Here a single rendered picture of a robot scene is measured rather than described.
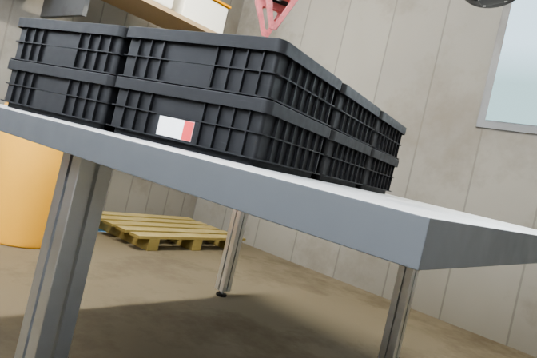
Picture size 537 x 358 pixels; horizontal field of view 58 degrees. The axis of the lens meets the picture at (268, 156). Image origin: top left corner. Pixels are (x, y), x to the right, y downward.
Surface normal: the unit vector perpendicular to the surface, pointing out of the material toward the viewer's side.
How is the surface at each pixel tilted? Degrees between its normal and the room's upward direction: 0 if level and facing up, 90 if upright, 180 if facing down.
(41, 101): 90
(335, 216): 90
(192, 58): 90
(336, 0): 90
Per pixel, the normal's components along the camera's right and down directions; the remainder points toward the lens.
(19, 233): 0.35, 0.12
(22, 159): 0.05, 0.04
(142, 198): 0.75, 0.17
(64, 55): -0.48, -0.13
